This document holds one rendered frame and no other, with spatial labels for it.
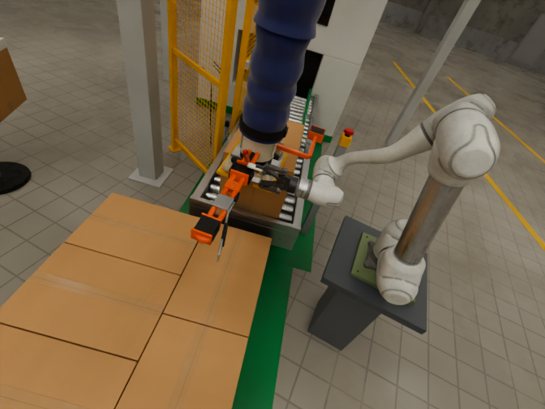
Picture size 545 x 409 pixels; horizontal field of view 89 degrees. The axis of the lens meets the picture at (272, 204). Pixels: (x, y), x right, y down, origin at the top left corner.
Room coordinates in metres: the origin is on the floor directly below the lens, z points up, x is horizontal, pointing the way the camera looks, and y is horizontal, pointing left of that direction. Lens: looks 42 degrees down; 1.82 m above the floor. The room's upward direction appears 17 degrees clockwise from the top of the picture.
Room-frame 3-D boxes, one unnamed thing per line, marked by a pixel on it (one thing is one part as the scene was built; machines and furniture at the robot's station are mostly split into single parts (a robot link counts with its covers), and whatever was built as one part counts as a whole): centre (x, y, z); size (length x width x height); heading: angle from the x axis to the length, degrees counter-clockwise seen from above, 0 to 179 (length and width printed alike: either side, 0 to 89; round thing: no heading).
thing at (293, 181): (0.99, -0.03, 1.07); 0.09 x 0.07 x 0.08; 91
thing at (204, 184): (2.36, 0.50, 0.50); 2.31 x 0.05 x 0.19; 1
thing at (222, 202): (0.75, 0.18, 1.06); 0.07 x 0.07 x 0.04; 87
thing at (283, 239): (1.20, 0.14, 0.48); 0.70 x 0.03 x 0.15; 91
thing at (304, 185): (1.00, -0.11, 1.06); 0.09 x 0.06 x 0.09; 1
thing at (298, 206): (2.37, -0.16, 0.50); 2.31 x 0.05 x 0.19; 1
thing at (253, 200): (1.56, 0.14, 0.75); 0.60 x 0.40 x 0.40; 1
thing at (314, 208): (1.78, -0.35, 0.50); 0.07 x 0.07 x 1.00; 1
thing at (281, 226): (1.20, 0.14, 0.58); 0.70 x 0.03 x 0.06; 91
